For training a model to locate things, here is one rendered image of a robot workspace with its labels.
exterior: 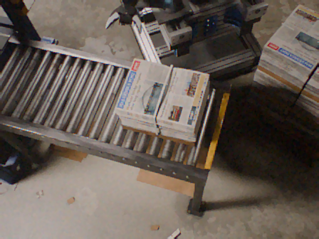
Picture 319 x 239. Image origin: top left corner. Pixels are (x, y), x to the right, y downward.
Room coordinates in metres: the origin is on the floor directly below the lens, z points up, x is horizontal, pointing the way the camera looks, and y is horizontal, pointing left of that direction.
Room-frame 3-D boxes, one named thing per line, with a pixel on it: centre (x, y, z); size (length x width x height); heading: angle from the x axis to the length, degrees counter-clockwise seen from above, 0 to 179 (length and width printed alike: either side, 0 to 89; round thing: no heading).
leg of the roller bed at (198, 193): (0.44, -0.16, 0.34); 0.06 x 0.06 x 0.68; 64
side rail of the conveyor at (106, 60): (1.17, 0.20, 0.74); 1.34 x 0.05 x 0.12; 64
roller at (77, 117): (0.98, 0.37, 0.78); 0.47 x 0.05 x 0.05; 154
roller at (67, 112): (1.00, 0.43, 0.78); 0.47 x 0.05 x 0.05; 154
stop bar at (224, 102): (0.65, -0.29, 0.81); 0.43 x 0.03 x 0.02; 154
